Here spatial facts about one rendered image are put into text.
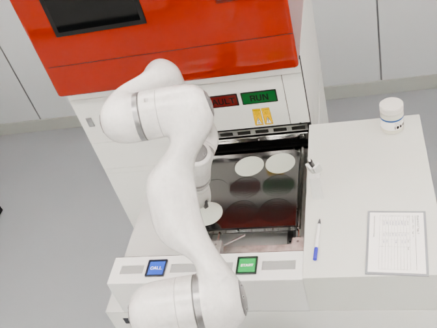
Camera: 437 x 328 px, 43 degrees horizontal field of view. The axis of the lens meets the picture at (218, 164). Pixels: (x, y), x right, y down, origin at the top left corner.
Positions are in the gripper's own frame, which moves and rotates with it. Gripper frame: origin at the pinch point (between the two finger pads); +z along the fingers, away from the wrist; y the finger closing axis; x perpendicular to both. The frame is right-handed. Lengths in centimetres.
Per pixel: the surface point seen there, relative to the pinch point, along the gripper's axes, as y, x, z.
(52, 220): -99, -36, 148
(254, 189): 8.3, 16.9, -1.4
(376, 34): -54, 169, 80
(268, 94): -10.8, 37.0, -15.4
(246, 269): 31.0, -6.6, -19.2
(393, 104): 19, 60, -24
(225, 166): -6.9, 17.5, 5.7
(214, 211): 6.3, 2.4, -0.6
